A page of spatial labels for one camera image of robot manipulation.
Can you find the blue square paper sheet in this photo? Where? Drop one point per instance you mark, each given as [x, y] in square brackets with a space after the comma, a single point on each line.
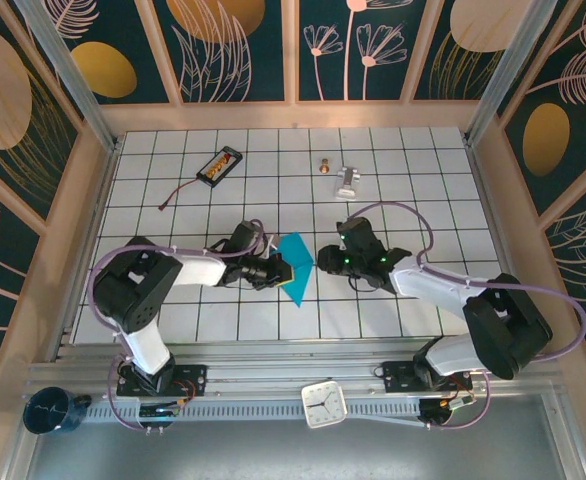
[298, 250]

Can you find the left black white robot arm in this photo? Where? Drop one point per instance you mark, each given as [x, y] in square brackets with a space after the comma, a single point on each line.
[198, 270]

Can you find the white square clock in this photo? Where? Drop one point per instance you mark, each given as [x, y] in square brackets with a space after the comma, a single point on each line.
[324, 405]

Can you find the small brass screw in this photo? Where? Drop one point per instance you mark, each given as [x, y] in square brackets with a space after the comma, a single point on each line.
[324, 166]

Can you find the black battery holder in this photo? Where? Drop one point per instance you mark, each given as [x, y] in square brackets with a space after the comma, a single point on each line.
[219, 166]

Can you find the black controller board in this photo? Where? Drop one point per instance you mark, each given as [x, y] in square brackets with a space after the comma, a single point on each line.
[435, 412]
[158, 412]

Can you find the dark blue mug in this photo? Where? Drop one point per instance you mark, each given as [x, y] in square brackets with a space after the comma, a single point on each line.
[48, 412]

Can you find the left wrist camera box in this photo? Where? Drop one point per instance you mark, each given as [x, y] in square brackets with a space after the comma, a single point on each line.
[273, 241]

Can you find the aluminium mounting rail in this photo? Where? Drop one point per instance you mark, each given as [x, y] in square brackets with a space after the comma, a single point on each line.
[283, 372]

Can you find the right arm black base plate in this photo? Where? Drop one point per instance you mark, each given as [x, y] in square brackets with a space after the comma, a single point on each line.
[395, 375]

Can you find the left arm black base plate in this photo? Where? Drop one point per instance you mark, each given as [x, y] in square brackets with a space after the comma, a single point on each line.
[195, 377]

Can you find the aluminium frame post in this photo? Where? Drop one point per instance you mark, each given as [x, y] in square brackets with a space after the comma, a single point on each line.
[503, 65]
[73, 85]

